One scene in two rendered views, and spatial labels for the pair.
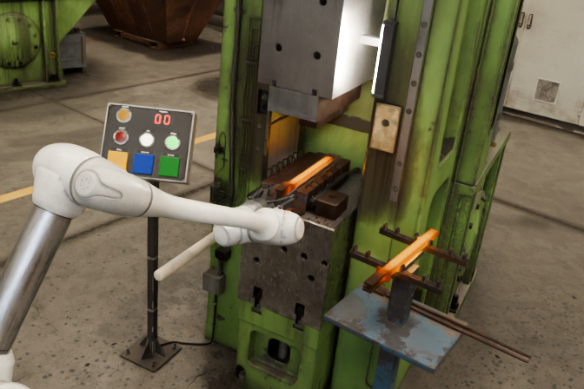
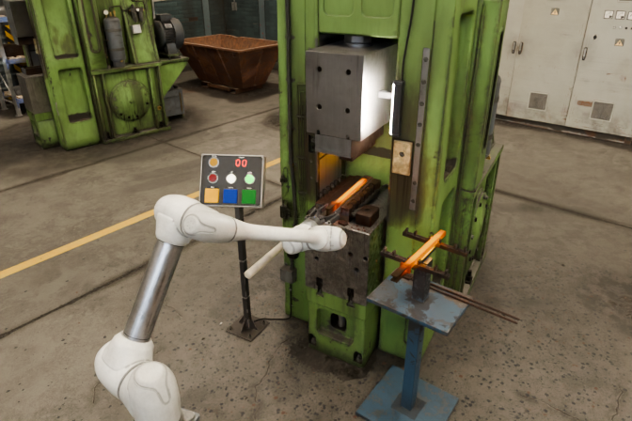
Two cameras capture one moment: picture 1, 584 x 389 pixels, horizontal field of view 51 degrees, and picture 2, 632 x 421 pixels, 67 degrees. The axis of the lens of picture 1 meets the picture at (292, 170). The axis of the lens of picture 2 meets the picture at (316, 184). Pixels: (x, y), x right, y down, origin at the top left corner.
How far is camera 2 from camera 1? 20 cm
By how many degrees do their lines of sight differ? 4
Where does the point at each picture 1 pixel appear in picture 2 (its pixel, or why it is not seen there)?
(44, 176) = (163, 220)
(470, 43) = (462, 88)
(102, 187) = (201, 226)
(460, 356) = (475, 316)
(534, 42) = (525, 64)
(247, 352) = (315, 323)
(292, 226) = (338, 237)
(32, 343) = (164, 325)
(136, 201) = (226, 233)
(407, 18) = (410, 78)
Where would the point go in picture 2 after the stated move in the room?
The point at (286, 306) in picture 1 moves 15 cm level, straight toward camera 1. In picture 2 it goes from (340, 290) to (339, 308)
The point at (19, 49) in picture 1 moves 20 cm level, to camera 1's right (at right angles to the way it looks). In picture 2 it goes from (135, 105) to (150, 106)
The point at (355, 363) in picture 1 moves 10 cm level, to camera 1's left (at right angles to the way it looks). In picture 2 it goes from (395, 327) to (378, 326)
